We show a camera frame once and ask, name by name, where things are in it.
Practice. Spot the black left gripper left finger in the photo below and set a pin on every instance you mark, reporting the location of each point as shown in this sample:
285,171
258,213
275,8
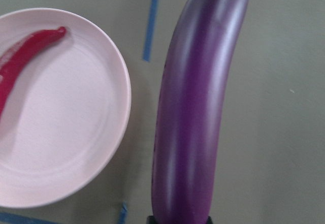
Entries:
150,220

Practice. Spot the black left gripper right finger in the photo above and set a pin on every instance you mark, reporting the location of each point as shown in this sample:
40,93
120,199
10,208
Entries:
209,220

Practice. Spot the red chili pepper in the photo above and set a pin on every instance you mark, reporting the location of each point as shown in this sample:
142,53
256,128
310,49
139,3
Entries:
14,60

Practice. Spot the pink plate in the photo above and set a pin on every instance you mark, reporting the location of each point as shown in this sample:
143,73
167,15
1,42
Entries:
67,113

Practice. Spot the purple eggplant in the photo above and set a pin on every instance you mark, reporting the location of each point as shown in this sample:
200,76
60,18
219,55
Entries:
190,108

